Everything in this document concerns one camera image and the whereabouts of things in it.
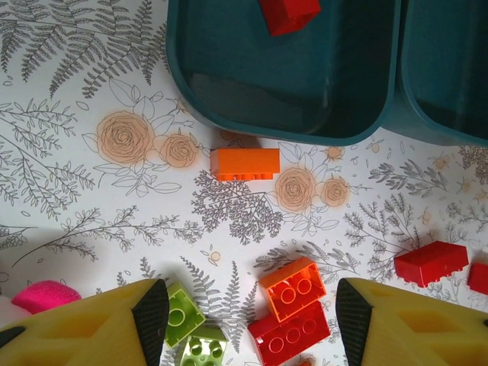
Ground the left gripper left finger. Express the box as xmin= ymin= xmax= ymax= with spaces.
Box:
xmin=0 ymin=278 xmax=170 ymax=366

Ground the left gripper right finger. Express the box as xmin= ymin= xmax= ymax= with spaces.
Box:
xmin=336 ymin=277 xmax=488 ymax=366

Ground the pink striped plush doll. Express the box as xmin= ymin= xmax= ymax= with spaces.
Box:
xmin=0 ymin=279 xmax=83 ymax=325

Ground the green lego brick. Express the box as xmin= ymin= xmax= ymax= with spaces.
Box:
xmin=163 ymin=281 xmax=207 ymax=348
xmin=175 ymin=323 xmax=230 ymax=366

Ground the orange lego brick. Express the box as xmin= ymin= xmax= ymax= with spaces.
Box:
xmin=209 ymin=147 xmax=282 ymax=182
xmin=258 ymin=257 xmax=328 ymax=325

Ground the red lego brick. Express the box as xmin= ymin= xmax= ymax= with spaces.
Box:
xmin=258 ymin=0 xmax=322 ymax=38
xmin=247 ymin=300 xmax=332 ymax=363
xmin=467 ymin=262 xmax=488 ymax=297
xmin=393 ymin=240 xmax=470 ymax=289

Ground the dark teal plastic bin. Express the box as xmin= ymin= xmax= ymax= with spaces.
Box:
xmin=165 ymin=0 xmax=403 ymax=146
xmin=396 ymin=0 xmax=488 ymax=148

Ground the floral patterned table cover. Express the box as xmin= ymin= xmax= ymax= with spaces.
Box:
xmin=0 ymin=0 xmax=488 ymax=366

